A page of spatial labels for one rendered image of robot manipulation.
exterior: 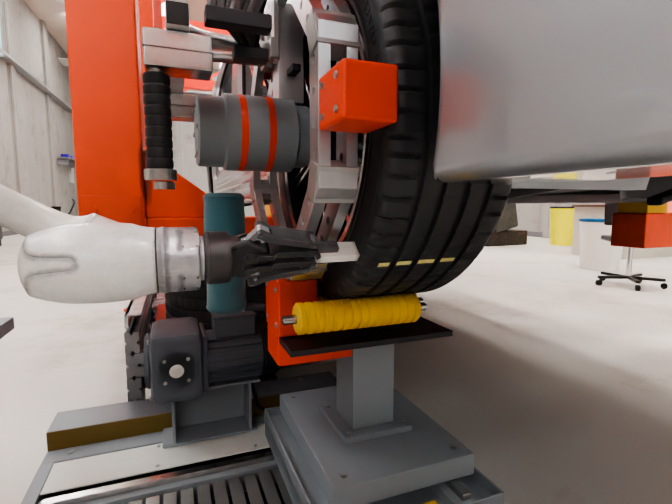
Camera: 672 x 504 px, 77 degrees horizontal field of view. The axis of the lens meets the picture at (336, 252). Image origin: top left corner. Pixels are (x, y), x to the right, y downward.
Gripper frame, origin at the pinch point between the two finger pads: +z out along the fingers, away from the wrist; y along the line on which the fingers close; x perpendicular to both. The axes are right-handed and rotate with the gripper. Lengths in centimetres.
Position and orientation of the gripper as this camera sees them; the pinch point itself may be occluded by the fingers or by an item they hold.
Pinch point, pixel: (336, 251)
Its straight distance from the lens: 66.5
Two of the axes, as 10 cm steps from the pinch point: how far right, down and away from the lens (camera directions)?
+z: 9.3, -0.4, 3.6
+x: -2.6, -7.7, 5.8
